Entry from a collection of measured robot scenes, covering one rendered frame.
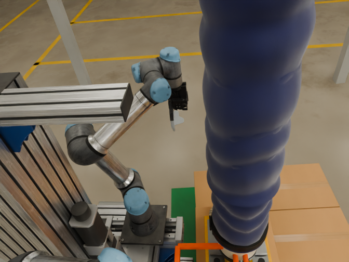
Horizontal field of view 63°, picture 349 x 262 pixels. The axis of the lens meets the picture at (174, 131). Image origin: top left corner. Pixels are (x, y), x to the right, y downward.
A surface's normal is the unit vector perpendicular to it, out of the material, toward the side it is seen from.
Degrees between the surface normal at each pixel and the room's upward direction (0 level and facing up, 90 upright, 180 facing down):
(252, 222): 68
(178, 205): 0
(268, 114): 87
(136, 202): 8
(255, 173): 77
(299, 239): 0
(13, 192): 90
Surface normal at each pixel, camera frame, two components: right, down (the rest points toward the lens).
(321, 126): -0.11, -0.73
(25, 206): 0.99, -0.03
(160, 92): 0.37, 0.60
